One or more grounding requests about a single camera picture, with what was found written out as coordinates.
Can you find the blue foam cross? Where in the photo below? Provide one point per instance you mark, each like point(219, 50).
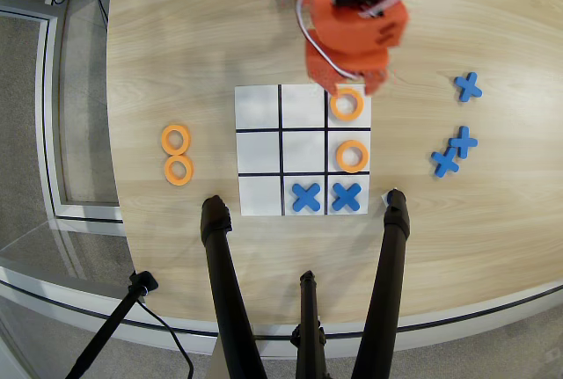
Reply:
point(468, 87)
point(462, 142)
point(444, 162)
point(346, 197)
point(306, 197)

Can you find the thin black stand pole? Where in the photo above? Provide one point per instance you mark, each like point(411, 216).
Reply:
point(110, 326)

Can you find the grey metal glass frame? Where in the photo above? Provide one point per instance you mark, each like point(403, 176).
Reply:
point(44, 89)

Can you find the black tripod leg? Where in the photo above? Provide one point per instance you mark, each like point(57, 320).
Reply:
point(387, 273)
point(224, 273)
point(309, 308)

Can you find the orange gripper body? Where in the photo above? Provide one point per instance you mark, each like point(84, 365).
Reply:
point(369, 61)

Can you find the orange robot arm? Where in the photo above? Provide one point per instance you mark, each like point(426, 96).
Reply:
point(347, 31)

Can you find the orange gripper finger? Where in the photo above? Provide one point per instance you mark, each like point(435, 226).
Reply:
point(323, 79)
point(375, 82)

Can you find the white tic-tac-toe board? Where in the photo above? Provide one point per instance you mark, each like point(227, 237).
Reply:
point(303, 150)

